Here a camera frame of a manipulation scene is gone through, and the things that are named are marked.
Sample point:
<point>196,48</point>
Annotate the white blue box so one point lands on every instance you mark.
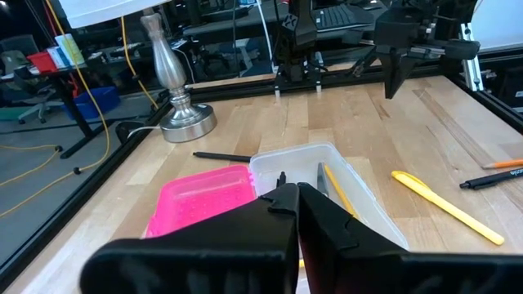
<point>57,57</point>

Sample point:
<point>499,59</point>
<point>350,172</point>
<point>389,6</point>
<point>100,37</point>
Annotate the black aluminium table frame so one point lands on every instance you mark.
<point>237,87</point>

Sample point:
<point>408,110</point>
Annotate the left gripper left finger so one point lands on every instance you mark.
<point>204,265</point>

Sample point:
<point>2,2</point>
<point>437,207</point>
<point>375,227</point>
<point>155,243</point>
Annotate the yellow highlighter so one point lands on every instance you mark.
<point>445,206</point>

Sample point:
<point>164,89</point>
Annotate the black side table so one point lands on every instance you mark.
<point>77,112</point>

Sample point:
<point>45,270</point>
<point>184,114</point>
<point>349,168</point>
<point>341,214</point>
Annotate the orange pencil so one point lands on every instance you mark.
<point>504,164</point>

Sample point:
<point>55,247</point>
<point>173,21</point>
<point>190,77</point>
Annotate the red box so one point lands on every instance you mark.
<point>42,62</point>

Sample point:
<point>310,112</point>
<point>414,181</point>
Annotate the black keyboard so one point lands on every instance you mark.
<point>339,16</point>

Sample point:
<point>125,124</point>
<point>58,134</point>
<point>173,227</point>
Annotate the clear plastic supply box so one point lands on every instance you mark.
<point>302,163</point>

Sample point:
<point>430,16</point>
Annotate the blue plastic bin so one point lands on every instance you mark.
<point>92,102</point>

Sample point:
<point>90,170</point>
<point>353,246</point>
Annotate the grey office chair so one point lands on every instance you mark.
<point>24,81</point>

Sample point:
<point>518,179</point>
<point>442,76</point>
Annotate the pink plastic box lid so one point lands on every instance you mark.
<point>200,200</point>

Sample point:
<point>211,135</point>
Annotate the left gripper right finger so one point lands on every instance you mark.
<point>367,273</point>

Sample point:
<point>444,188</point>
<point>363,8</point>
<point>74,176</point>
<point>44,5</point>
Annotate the black pen white print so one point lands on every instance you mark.
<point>490,179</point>

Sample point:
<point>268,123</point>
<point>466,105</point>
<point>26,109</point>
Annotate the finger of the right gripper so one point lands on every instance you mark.
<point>387,69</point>
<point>402,65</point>

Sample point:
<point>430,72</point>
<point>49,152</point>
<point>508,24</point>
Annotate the yellow pencil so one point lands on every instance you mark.
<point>339,190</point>

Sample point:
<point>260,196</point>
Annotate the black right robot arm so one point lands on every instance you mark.
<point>300,24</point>

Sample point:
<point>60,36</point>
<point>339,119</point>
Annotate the silver lamp white shade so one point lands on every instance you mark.
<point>171,73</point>

